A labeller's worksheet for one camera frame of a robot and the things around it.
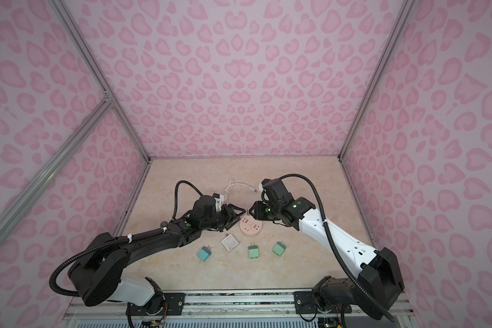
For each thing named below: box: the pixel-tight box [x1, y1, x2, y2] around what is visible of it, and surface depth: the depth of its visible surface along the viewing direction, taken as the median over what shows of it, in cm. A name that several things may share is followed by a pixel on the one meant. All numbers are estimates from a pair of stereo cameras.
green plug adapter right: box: [271, 240, 287, 257], surface depth 86 cm
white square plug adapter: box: [220, 233, 239, 252], surface depth 87 cm
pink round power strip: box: [239, 214, 263, 238], surface depth 92 cm
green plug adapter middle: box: [248, 242, 260, 259], surface depth 86 cm
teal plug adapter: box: [196, 245, 212, 262], surface depth 86 cm
